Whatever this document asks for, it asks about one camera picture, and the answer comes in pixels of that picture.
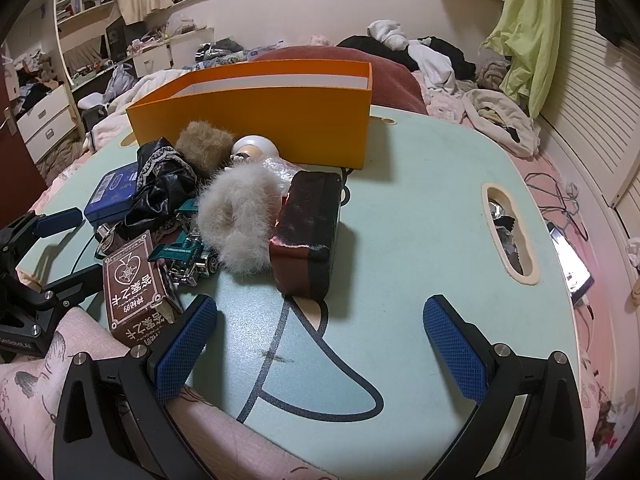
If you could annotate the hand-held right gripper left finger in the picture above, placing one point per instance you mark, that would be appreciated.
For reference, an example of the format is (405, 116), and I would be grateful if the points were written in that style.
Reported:
(185, 347)

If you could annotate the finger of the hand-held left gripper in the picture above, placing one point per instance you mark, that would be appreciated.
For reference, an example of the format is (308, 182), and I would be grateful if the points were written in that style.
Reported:
(75, 285)
(60, 220)

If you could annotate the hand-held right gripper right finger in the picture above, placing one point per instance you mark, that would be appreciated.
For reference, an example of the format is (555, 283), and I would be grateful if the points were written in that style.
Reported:
(455, 350)

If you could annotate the brown card box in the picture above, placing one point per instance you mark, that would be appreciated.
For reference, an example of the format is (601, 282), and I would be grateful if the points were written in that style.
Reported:
(132, 280)

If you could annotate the teal toy car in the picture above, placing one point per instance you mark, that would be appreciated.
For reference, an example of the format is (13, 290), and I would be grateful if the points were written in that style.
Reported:
(182, 250)

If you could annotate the grey white fur pom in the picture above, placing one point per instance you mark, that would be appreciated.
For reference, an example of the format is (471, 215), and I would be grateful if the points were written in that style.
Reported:
(235, 220)

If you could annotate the brown fur pom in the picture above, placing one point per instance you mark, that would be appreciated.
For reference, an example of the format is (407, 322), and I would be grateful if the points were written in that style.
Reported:
(205, 147)

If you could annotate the red black zip case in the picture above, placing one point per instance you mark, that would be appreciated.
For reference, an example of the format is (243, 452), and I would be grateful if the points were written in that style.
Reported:
(305, 230)

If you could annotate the orange cardboard box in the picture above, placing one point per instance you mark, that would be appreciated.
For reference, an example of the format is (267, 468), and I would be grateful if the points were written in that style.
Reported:
(280, 115)

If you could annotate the light green cartoon desktop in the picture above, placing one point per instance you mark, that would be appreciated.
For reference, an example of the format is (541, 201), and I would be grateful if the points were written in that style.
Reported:
(425, 200)

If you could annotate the silver metal clasp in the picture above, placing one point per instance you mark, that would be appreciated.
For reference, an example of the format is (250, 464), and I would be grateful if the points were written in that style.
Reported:
(105, 235)

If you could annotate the blue tin box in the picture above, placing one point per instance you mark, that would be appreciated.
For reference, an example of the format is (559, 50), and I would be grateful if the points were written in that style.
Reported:
(110, 195)

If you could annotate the pink printed cloth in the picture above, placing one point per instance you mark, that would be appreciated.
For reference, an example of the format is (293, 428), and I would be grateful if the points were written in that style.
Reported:
(35, 385)

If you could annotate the white drawer cabinet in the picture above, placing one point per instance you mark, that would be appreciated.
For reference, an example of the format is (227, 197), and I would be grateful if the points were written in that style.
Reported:
(45, 120)

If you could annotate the black lace cloth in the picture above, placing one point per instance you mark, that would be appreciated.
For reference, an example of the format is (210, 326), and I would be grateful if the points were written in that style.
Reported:
(160, 195)

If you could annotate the white stool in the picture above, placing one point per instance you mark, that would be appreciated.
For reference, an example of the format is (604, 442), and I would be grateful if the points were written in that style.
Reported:
(92, 101)

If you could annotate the smartphone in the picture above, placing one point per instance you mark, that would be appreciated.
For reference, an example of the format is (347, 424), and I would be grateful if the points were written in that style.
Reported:
(572, 265)

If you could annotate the white quilt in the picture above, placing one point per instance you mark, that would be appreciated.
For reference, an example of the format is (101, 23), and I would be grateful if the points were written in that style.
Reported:
(150, 85)

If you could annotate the white desk with drawer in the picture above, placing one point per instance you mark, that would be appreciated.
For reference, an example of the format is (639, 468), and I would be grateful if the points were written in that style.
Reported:
(150, 62)

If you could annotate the black monitor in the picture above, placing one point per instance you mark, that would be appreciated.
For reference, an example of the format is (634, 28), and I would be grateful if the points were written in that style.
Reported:
(116, 40)

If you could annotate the clear plastic wrapper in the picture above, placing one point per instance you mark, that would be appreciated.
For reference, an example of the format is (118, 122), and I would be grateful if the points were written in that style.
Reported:
(280, 170)

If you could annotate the white bookshelf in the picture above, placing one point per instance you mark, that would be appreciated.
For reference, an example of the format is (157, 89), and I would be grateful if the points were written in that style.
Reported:
(85, 15)

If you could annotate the striped grey garment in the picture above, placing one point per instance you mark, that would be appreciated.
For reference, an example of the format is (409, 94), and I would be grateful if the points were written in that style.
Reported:
(215, 52)

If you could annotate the cream garment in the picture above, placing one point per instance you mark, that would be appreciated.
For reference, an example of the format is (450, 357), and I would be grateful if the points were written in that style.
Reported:
(500, 110)

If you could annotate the grey fuzzy cloth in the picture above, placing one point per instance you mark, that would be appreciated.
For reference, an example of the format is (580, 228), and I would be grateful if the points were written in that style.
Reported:
(492, 72)

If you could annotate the white louvered door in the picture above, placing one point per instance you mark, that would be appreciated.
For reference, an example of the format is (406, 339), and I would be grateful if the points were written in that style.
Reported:
(590, 100)

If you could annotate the white shirt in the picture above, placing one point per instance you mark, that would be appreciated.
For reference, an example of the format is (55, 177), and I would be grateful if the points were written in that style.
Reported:
(435, 65)

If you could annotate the black clothes pile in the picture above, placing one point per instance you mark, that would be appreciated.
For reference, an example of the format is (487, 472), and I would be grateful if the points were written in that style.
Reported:
(360, 42)

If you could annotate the light green hanging cloth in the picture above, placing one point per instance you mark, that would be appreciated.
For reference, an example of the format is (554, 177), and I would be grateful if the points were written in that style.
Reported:
(530, 35)

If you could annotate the white sock bundle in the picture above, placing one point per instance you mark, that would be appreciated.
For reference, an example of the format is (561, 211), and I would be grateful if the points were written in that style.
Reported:
(387, 32)

